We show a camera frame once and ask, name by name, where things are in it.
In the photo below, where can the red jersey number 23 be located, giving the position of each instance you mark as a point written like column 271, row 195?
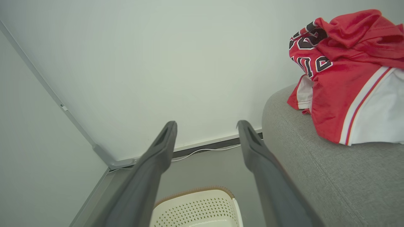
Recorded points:
column 356, row 31

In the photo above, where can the cream perforated laundry basket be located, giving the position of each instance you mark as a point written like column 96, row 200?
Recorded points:
column 195, row 211

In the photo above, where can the grey fabric sofa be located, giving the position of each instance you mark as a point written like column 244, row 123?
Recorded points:
column 331, row 183

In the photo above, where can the grey metal floor trim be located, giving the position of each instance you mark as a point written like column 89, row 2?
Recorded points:
column 90, row 198

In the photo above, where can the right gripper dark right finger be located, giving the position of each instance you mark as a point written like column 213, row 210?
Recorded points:
column 274, row 189

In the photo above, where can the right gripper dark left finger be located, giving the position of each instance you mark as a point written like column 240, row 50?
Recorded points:
column 142, row 183

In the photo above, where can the red white basketball jersey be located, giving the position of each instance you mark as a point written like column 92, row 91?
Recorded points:
column 334, row 104

